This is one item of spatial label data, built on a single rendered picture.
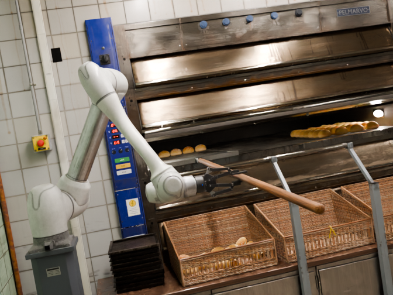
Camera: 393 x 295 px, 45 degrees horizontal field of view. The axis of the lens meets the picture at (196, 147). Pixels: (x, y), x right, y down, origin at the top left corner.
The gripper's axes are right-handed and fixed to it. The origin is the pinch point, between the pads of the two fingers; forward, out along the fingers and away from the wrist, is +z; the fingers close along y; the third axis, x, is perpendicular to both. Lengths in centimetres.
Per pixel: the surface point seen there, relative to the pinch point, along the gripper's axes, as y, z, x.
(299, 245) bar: 48, 37, -39
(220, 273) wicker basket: 57, -6, -49
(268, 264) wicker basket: 59, 22, -53
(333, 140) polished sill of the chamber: 1, 94, -99
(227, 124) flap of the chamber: -21, 19, -84
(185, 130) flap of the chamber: -22, -8, -84
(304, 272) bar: 63, 38, -39
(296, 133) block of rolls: -3, 92, -161
